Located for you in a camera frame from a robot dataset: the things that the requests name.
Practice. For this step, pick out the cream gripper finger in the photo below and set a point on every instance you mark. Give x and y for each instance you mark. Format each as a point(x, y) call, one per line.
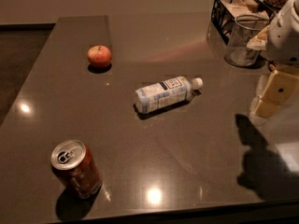
point(274, 90)
point(259, 42)

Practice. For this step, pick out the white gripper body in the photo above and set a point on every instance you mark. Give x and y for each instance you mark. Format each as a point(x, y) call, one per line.
point(284, 41)

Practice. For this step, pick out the red coke can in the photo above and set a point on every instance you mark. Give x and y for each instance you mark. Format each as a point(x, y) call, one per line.
point(72, 162)

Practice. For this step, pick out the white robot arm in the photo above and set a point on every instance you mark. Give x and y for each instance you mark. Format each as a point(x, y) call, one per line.
point(291, 7)

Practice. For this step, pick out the clear glass cup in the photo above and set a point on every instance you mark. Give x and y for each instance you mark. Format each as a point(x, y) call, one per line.
point(245, 28)

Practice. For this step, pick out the clear plastic water bottle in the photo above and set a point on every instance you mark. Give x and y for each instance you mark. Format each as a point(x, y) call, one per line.
point(166, 93)

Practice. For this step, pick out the red apple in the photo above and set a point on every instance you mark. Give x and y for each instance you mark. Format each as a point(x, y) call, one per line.
point(99, 56)

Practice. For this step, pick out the black wire basket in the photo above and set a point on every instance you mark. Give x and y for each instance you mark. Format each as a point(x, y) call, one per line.
point(224, 13)

